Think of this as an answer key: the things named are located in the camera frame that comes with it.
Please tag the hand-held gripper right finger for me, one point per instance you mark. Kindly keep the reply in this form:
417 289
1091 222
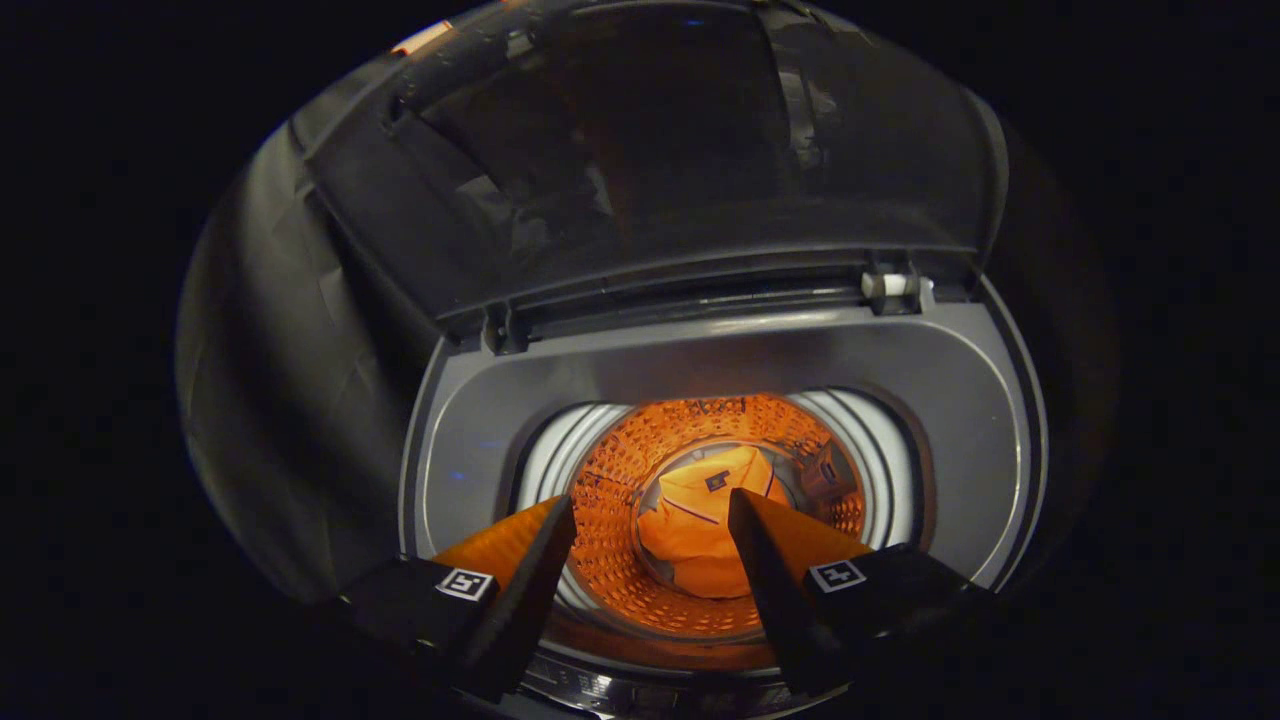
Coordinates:
765 590

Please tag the yellow polo shirt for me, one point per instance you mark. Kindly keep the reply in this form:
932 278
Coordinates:
690 540

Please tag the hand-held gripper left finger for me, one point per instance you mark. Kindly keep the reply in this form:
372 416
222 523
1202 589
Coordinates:
535 590

